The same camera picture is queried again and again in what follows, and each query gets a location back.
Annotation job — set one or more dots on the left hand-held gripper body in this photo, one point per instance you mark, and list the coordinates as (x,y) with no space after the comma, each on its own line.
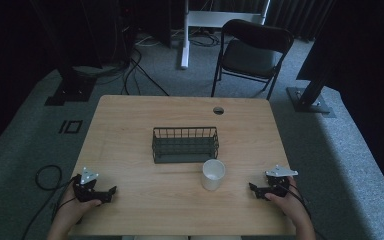
(86,191)

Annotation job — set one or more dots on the person's right hand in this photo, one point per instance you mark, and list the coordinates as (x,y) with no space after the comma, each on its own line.
(291,205)

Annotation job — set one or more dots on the dark curtain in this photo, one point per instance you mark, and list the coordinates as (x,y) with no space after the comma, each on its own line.
(300,15)

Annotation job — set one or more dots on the black metal stand with base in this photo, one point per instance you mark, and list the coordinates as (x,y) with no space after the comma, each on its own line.
(70,90)
(308,101)

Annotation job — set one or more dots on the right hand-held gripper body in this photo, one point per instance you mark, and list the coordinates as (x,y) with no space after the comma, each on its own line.
(277,184)

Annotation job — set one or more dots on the white cup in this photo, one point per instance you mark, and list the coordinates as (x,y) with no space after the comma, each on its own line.
(213,175)

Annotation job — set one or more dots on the white metal desk frame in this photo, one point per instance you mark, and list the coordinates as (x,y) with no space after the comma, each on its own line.
(185,50)

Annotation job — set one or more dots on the black folding chair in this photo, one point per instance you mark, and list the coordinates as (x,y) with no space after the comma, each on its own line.
(250,58)

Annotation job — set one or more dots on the person's left hand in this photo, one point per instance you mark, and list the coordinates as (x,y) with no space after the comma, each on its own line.
(71,210)

